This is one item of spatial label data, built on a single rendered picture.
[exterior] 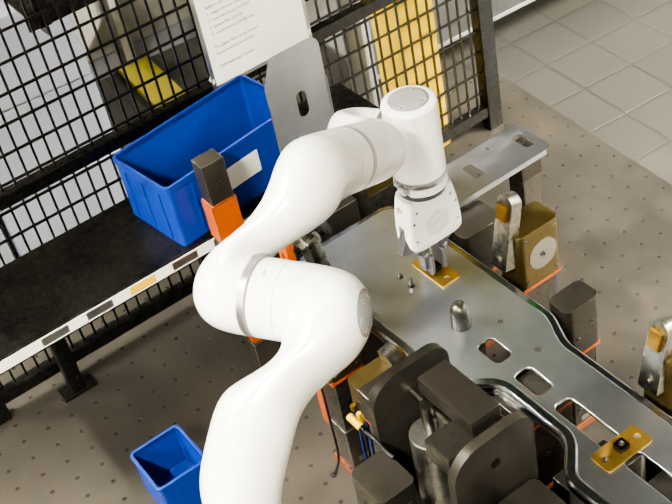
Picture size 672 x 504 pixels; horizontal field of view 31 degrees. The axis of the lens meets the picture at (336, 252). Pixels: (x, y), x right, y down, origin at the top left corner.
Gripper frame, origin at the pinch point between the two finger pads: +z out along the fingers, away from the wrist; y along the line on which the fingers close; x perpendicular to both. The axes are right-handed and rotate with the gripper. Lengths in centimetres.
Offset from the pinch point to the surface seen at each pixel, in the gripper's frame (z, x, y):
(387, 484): -5.4, -34.7, -35.5
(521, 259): 2.7, -8.5, 11.4
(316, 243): -18.0, -1.9, -21.0
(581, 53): 104, 139, 165
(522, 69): 104, 148, 145
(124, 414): 33, 39, -48
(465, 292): 2.8, -7.7, 0.0
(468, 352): 2.8, -18.0, -8.2
